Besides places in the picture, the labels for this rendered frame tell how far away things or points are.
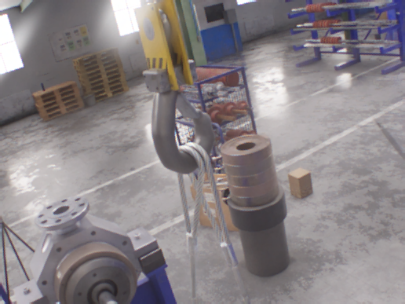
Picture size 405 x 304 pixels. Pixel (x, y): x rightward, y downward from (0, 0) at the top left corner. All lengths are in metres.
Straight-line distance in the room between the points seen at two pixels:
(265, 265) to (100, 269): 1.77
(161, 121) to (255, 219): 2.56
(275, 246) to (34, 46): 11.18
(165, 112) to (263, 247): 2.76
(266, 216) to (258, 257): 0.40
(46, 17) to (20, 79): 2.08
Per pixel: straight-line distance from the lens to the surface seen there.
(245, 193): 2.94
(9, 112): 13.22
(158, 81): 0.47
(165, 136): 0.47
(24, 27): 13.30
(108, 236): 1.93
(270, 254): 3.23
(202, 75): 4.71
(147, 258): 2.04
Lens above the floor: 2.16
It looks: 20 degrees down
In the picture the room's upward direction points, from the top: 14 degrees counter-clockwise
